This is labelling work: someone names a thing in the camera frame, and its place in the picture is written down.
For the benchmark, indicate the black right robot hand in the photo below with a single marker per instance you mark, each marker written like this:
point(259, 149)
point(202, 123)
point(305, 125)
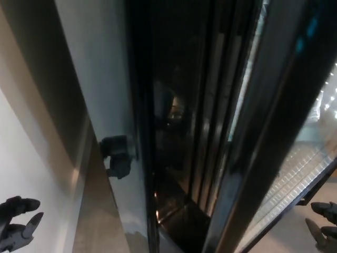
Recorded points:
point(326, 232)

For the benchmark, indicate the black-framed glass refrigerator door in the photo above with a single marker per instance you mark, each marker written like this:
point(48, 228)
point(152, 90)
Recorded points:
point(266, 126)

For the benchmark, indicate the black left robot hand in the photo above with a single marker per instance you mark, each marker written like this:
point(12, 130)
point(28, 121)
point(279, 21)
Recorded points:
point(13, 226)

